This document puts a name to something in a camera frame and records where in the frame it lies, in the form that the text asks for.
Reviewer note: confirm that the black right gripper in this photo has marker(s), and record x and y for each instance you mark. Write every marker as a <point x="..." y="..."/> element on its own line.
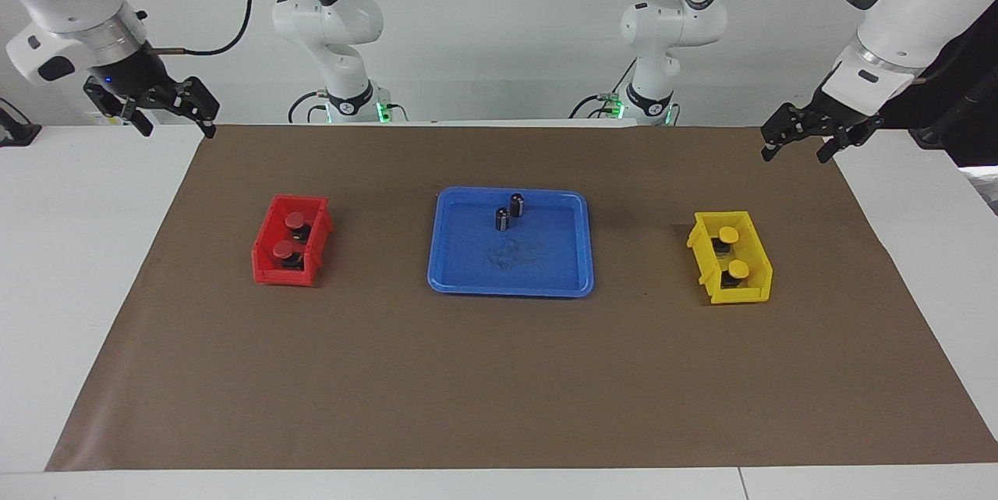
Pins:
<point x="136" y="79"/>

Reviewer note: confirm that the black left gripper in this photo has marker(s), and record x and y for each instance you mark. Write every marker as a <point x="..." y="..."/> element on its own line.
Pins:
<point x="846" y="116"/>

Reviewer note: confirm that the yellow push button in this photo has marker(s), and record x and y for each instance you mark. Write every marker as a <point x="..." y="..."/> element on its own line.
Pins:
<point x="738" y="270"/>
<point x="727" y="234"/>

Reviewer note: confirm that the red push button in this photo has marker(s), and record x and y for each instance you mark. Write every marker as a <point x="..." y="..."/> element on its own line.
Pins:
<point x="295" y="218"/>
<point x="283" y="250"/>

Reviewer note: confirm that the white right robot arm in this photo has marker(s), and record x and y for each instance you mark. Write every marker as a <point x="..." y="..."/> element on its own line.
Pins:
<point x="335" y="16"/>

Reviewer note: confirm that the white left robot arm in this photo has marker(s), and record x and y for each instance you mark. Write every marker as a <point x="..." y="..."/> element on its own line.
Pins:
<point x="670" y="24"/>

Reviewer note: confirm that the blue plastic tray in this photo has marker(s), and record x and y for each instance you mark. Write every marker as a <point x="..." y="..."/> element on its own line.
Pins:
<point x="538" y="266"/>

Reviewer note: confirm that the white socket box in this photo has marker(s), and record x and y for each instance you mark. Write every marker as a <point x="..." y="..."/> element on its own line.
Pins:
<point x="100" y="119"/>

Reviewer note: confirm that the black stand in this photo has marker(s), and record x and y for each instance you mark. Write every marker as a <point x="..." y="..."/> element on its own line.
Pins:
<point x="947" y="122"/>

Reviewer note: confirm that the black table clamp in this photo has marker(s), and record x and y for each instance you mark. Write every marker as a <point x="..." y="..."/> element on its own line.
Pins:
<point x="17" y="132"/>

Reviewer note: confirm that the black background panel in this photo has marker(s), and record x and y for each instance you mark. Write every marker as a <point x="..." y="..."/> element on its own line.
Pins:
<point x="978" y="94"/>

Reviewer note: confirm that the grey patterned object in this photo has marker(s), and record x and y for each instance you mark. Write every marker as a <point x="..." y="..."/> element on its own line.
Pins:
<point x="984" y="188"/>

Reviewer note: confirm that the yellow plastic bin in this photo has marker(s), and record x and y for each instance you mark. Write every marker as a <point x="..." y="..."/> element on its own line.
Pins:
<point x="741" y="296"/>

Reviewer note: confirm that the red plastic bin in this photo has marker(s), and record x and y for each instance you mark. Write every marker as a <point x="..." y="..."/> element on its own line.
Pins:
<point x="269" y="274"/>

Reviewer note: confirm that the black cylinder component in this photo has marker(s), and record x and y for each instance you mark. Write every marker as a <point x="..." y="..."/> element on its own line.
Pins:
<point x="503" y="218"/>
<point x="517" y="203"/>

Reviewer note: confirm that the brown table mat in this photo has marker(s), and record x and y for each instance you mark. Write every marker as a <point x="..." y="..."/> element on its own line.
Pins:
<point x="468" y="375"/>

